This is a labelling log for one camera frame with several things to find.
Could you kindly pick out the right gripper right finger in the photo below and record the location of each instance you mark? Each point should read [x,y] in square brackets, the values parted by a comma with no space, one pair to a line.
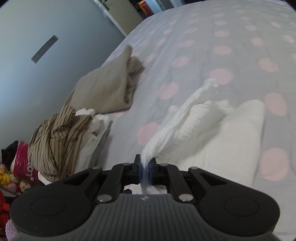
[184,186]

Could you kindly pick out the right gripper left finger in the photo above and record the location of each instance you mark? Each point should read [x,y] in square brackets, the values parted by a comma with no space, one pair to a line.
[105,186]

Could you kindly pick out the white crinkle cloth garment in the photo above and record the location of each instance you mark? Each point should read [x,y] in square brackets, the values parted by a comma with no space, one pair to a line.
[211,135]

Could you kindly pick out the white garment under striped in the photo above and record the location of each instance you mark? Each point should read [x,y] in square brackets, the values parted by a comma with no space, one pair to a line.
[97,128]

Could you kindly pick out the brown striped garment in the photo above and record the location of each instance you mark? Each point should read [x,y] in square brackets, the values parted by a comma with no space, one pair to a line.
[54,146]

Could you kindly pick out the beige folded garment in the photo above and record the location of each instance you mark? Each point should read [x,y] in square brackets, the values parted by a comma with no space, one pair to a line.
[108,88]

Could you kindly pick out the stuffed toys pile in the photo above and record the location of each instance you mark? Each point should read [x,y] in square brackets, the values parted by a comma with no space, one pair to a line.
[11,183]

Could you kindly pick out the grey pink dotted bedspread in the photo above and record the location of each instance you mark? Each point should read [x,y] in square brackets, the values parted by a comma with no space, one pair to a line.
[249,48]

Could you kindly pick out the beige room door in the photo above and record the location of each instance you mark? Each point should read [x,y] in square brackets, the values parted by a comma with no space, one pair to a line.
[121,13]

